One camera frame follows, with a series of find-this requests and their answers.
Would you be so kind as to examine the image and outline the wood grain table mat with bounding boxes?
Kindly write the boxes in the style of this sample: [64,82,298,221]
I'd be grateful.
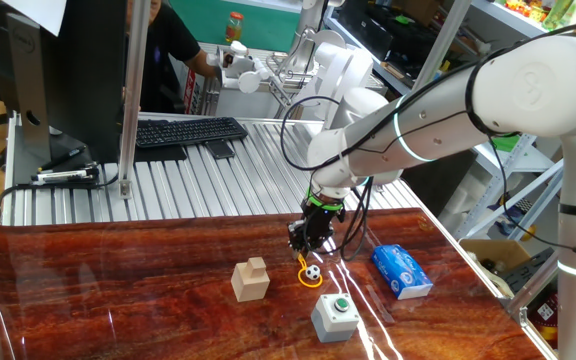
[0,207,552,360]

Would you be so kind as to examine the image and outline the black table cable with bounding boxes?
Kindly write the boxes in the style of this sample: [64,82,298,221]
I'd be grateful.
[0,172,122,224]

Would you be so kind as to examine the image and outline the slanted aluminium frame post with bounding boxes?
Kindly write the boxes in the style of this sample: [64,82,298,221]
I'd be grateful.
[505,249,562,321]
[410,0,472,91]

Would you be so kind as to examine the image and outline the black keyboard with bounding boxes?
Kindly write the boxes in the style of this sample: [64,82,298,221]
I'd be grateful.
[135,116,249,150]

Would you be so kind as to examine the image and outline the blue tissue pack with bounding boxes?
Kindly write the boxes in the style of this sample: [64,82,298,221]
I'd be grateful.
[370,244,434,301]

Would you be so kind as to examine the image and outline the red printed box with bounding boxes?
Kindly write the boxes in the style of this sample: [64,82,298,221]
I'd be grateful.
[527,291,562,351]

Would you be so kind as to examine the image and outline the yellow bubble ring wand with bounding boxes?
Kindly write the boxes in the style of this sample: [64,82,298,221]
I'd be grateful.
[295,253,324,289]

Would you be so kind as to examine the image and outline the white haptic teleoperation device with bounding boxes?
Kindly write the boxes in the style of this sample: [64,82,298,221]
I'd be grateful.
[205,28,375,131]

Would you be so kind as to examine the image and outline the black cabinet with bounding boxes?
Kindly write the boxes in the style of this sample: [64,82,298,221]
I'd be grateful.
[400,149,478,216]

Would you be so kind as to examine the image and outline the cardboard box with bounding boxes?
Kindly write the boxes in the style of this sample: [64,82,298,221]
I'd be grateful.
[460,238,534,301]

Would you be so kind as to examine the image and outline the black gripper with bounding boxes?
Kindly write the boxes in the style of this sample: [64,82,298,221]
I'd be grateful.
[287,201,346,261]

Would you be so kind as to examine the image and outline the silver monitor stand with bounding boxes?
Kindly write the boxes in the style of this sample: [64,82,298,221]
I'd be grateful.
[5,12,64,164]

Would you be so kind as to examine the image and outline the stepped wooden block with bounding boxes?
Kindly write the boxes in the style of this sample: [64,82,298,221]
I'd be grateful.
[230,256,272,303]

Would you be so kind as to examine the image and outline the grey box with green button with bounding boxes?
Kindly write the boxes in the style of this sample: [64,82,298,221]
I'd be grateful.
[310,293,361,344]

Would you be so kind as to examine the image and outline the white metal shelf rack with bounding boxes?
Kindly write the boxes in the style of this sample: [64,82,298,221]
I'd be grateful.
[437,0,576,241]

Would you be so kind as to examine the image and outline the aluminium flight case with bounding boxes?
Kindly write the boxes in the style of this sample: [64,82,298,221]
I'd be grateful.
[200,74,289,120]

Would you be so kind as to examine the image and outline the person forearm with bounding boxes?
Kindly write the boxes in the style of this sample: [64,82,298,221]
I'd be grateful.
[183,47,219,79]

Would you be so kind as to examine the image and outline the black plastic case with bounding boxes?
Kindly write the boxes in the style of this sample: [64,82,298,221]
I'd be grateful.
[497,247,562,296]

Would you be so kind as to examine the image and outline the red and white sign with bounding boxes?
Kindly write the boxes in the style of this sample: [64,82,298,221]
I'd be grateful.
[182,63,199,115]

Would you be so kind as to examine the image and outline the black pen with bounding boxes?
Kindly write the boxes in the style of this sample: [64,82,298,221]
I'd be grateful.
[37,144,88,174]

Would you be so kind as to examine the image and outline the black smartphone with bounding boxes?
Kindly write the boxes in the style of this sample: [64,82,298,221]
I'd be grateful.
[203,139,236,160]

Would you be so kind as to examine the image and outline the orange jar with red lid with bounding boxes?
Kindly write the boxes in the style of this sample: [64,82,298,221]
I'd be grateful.
[225,11,245,44]

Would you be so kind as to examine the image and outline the black and white marker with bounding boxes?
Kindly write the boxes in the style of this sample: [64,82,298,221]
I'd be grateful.
[30,164,100,185]

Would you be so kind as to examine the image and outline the white paper sheet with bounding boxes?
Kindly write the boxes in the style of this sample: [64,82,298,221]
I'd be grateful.
[0,0,68,37]

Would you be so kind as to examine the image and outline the person in black shirt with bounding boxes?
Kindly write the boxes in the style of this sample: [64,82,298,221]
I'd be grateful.
[125,0,203,115]

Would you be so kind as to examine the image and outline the silver metal column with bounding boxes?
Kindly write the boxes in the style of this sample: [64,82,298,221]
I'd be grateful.
[287,0,344,66]

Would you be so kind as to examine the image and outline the black computer monitor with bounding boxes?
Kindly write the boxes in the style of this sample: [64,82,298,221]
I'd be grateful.
[0,0,129,164]

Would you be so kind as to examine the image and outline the red and yellow toys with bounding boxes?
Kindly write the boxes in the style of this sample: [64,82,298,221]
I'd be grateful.
[505,0,544,22]

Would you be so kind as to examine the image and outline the person hand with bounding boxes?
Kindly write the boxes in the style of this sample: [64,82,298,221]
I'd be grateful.
[210,49,227,81]

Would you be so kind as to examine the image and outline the aluminium frame post with bracket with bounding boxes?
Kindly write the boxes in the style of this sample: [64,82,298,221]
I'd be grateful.
[117,0,152,200]

